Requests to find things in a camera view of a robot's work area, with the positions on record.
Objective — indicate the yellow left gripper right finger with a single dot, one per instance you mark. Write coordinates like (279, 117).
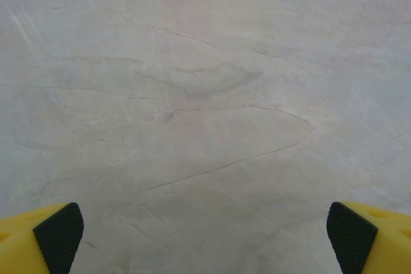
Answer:
(379, 245)

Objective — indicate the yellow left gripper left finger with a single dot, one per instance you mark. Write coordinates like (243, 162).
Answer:
(29, 242)

